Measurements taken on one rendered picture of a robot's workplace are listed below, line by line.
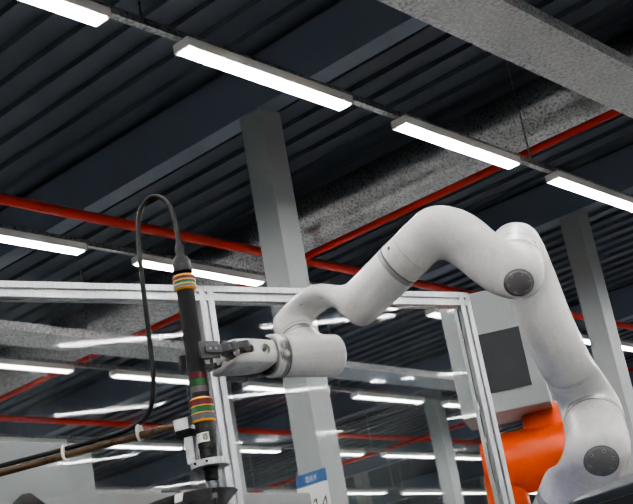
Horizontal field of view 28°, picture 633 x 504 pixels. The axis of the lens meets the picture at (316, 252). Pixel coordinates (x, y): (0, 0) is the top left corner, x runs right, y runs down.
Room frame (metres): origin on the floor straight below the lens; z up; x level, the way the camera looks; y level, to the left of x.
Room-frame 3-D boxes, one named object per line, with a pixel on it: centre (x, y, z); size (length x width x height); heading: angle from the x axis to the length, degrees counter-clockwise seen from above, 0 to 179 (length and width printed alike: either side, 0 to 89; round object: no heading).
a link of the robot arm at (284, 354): (2.34, 0.11, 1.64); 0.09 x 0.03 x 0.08; 35
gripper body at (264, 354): (2.30, 0.17, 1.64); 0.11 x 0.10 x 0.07; 125
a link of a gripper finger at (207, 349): (2.21, 0.21, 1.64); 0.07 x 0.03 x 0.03; 125
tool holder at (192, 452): (2.24, 0.26, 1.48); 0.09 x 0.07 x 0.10; 70
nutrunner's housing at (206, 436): (2.24, 0.25, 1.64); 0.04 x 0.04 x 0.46
